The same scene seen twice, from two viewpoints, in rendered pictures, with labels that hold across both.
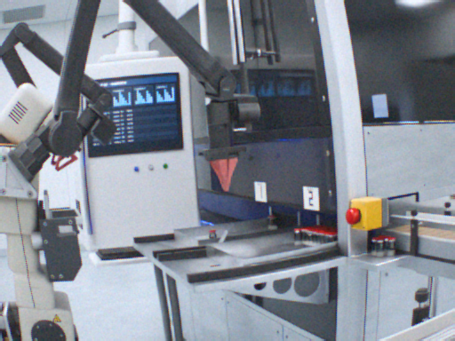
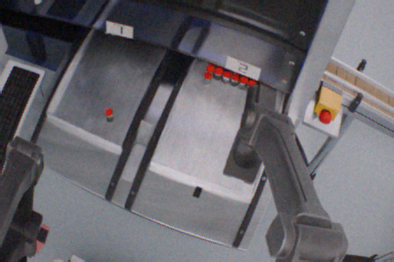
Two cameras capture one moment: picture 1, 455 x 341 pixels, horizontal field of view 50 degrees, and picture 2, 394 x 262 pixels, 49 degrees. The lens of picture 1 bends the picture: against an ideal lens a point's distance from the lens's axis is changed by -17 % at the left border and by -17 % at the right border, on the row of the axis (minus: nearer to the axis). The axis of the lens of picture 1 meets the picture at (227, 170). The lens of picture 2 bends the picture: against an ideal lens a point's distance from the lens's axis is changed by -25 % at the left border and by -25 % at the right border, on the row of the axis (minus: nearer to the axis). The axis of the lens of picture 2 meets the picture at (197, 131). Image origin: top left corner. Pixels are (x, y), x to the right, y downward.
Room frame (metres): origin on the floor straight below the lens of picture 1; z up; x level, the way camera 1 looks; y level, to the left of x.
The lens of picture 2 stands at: (1.25, 0.40, 2.18)
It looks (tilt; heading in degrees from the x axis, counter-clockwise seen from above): 67 degrees down; 301
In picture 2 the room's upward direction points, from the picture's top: 11 degrees clockwise
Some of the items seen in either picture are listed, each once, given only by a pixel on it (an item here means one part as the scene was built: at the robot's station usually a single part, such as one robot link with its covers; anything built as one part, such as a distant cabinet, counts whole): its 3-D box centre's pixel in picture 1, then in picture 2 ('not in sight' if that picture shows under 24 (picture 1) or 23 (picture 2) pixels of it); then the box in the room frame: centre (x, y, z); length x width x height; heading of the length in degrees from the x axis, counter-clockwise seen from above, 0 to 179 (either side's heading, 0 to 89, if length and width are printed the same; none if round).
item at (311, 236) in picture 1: (317, 238); (238, 83); (1.53, -0.23, 0.90); 0.18 x 0.02 x 0.05; 21
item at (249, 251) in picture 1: (283, 248); (225, 120); (1.49, -0.13, 0.90); 0.34 x 0.26 x 0.04; 111
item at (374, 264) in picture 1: (383, 258); (324, 110); (1.30, -0.37, 0.87); 0.14 x 0.13 x 0.02; 110
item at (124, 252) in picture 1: (147, 249); (3, 120); (2.04, 0.31, 0.82); 0.40 x 0.14 x 0.02; 112
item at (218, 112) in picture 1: (220, 114); (254, 136); (1.37, 0.01, 1.25); 0.07 x 0.06 x 0.07; 118
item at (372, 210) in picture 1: (368, 212); (328, 102); (1.30, -0.33, 0.99); 0.08 x 0.07 x 0.07; 110
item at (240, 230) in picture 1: (236, 233); (105, 76); (1.81, -0.01, 0.90); 0.34 x 0.26 x 0.04; 110
